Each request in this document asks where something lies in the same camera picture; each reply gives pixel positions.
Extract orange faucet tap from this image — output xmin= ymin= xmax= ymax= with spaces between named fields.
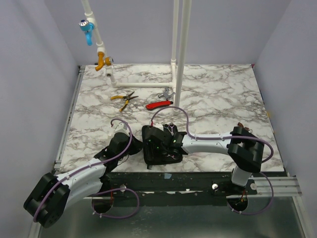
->
xmin=95 ymin=52 xmax=113 ymax=71

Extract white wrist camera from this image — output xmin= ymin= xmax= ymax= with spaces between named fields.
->
xmin=152 ymin=122 xmax=163 ymax=129
xmin=112 ymin=121 xmax=130 ymax=136

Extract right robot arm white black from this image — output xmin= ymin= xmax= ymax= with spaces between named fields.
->
xmin=142 ymin=125 xmax=264 ymax=194

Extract red utility knife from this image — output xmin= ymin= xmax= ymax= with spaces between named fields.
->
xmin=145 ymin=100 xmax=173 ymax=111

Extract brown faucet tap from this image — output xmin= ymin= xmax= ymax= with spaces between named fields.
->
xmin=237 ymin=122 xmax=252 ymax=133

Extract white PVC pipe frame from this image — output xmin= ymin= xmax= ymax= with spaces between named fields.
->
xmin=81 ymin=0 xmax=192 ymax=107

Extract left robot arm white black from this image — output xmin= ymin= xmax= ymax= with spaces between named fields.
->
xmin=23 ymin=132 xmax=143 ymax=228

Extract yellow handled pliers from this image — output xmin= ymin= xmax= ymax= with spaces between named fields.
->
xmin=110 ymin=91 xmax=138 ymax=112

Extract silver thinning scissors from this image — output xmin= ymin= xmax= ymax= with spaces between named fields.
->
xmin=163 ymin=123 xmax=176 ymax=135

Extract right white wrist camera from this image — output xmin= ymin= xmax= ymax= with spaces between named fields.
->
xmin=152 ymin=122 xmax=163 ymax=129

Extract black fabric tool case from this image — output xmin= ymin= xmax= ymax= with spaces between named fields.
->
xmin=142 ymin=125 xmax=187 ymax=166

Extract blue faucet tap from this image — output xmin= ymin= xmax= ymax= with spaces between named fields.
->
xmin=79 ymin=19 xmax=95 ymax=46

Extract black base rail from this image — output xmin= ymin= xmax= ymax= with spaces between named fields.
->
xmin=93 ymin=172 xmax=257 ymax=207

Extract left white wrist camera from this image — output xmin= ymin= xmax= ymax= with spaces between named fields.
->
xmin=112 ymin=121 xmax=130 ymax=136

